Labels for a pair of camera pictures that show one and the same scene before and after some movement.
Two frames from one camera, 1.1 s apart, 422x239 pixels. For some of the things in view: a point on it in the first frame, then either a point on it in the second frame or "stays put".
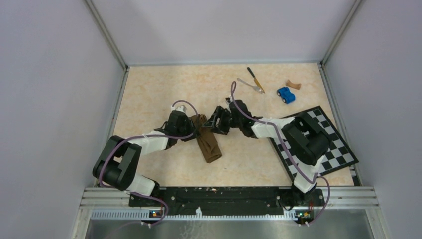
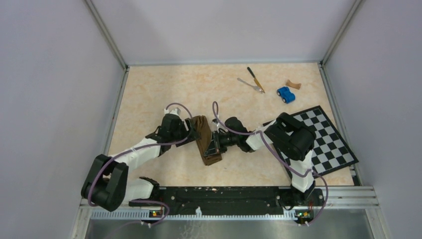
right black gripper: x=220 y=112 to x=215 y=146
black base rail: x=228 y=200 stays put
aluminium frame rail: x=351 y=197 stays put
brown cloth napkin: x=207 y=140 stays put
